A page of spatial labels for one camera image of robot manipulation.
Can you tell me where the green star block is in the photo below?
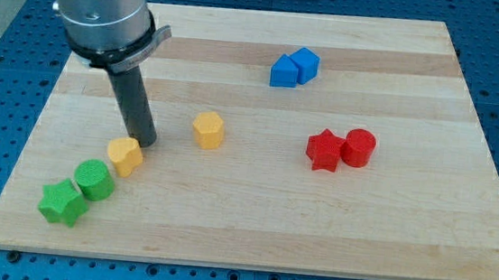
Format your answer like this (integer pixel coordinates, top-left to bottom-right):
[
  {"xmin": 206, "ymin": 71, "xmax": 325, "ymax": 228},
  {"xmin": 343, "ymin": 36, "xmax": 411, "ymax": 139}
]
[{"xmin": 37, "ymin": 178, "xmax": 88, "ymax": 227}]

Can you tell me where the wooden board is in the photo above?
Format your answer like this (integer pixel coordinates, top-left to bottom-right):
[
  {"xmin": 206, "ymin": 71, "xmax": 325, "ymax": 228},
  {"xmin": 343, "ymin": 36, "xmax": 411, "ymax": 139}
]
[{"xmin": 0, "ymin": 4, "xmax": 499, "ymax": 280}]

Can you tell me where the green cylinder block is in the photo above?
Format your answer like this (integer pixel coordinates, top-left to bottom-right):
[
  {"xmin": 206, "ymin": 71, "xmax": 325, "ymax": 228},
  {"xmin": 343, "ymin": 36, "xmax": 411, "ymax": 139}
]
[{"xmin": 73, "ymin": 159, "xmax": 116, "ymax": 201}]

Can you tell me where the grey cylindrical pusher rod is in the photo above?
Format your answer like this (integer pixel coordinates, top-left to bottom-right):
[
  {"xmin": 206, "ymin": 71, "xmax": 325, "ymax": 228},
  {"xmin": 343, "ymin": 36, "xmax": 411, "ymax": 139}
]
[{"xmin": 106, "ymin": 67, "xmax": 157, "ymax": 147}]

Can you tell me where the yellow heart block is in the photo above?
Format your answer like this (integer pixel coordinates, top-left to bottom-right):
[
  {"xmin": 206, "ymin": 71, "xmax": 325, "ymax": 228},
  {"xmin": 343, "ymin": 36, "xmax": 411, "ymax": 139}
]
[{"xmin": 107, "ymin": 136, "xmax": 143, "ymax": 177}]

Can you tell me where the blue cube block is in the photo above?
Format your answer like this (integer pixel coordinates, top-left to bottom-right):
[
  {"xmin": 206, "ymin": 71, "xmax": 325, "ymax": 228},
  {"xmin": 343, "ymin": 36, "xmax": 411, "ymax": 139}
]
[{"xmin": 290, "ymin": 48, "xmax": 320, "ymax": 85}]

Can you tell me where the red cylinder block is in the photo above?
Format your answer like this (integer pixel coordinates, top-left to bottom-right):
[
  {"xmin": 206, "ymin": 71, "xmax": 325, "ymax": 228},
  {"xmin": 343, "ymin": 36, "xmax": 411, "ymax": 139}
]
[{"xmin": 340, "ymin": 128, "xmax": 377, "ymax": 168}]

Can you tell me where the yellow hexagon block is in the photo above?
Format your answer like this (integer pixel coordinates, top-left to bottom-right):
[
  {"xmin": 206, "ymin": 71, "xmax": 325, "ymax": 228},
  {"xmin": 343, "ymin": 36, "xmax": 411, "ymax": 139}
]
[{"xmin": 192, "ymin": 111, "xmax": 225, "ymax": 150}]

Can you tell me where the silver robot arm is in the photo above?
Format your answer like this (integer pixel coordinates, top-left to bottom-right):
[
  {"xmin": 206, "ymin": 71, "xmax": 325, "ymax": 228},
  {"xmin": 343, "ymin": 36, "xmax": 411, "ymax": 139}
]
[{"xmin": 53, "ymin": 0, "xmax": 171, "ymax": 147}]

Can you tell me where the blue pentagon block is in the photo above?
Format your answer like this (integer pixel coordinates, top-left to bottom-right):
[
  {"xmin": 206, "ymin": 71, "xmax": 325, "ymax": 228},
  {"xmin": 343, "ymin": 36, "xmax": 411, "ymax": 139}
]
[{"xmin": 269, "ymin": 54, "xmax": 298, "ymax": 88}]

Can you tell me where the red star block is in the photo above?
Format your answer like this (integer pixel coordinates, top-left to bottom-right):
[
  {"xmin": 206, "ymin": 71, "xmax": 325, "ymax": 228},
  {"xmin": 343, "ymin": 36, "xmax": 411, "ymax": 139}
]
[{"xmin": 305, "ymin": 128, "xmax": 346, "ymax": 173}]

